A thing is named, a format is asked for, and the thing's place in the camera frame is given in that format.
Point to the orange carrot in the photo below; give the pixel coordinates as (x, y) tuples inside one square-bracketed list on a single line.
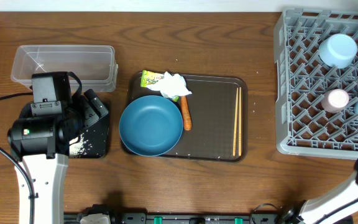
[(187, 122)]

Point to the white tissue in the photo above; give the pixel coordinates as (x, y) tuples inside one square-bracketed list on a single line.
[(170, 86)]

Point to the dark blue plate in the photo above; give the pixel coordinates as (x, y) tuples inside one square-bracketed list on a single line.
[(150, 126)]

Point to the white rice pile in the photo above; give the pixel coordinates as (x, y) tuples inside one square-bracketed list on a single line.
[(78, 146)]

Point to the white pink cup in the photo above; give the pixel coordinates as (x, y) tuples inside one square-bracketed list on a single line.
[(335, 100)]

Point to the light blue bowl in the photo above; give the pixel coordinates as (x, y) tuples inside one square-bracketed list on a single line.
[(338, 50)]

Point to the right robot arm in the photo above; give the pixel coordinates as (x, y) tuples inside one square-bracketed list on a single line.
[(338, 203)]

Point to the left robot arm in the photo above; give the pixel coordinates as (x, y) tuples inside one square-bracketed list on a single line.
[(41, 180)]

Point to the black waste tray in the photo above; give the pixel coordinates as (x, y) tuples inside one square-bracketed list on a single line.
[(50, 134)]

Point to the grey dishwasher rack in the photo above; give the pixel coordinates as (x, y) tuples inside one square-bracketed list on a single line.
[(303, 127)]

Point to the dark brown serving tray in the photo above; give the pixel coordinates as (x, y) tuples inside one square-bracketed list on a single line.
[(211, 106)]

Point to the green snack wrapper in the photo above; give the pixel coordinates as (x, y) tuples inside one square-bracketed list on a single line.
[(149, 79)]

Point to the clear plastic bin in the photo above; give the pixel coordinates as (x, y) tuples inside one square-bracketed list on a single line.
[(94, 65)]

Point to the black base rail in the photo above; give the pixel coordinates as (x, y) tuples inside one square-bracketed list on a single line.
[(105, 214)]

